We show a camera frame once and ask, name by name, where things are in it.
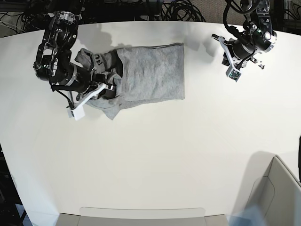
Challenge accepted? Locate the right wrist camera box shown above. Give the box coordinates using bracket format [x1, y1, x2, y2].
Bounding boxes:
[67, 107, 85, 121]

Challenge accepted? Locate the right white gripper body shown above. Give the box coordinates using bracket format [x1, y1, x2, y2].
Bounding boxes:
[68, 82, 115, 111]

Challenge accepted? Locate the grey bin at right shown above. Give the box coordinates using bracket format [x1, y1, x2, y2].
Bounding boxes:
[246, 156, 301, 226]

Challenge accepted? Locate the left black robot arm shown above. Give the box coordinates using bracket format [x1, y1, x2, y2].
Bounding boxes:
[212, 0, 277, 70]

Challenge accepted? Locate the blue translucent object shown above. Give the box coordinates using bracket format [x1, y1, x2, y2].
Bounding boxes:
[227, 205, 267, 226]

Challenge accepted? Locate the grey bin at bottom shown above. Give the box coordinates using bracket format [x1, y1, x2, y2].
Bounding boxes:
[56, 207, 229, 226]

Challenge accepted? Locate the black cable bundle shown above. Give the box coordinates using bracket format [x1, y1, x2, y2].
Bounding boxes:
[162, 0, 207, 23]

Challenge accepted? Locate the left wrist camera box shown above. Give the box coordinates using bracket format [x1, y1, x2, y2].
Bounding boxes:
[226, 68, 242, 82]

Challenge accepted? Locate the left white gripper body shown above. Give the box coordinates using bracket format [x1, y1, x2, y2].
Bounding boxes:
[211, 34, 266, 71]

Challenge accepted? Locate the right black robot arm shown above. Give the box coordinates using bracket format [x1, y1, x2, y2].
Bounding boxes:
[33, 0, 116, 111]

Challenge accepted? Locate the grey bin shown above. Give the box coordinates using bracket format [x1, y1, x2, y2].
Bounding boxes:
[56, 207, 229, 226]
[246, 156, 301, 226]

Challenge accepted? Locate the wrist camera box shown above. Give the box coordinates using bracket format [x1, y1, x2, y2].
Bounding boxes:
[67, 107, 85, 121]
[226, 68, 242, 82]

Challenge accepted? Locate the grey T-shirt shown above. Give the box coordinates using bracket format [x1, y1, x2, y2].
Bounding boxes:
[75, 43, 185, 120]

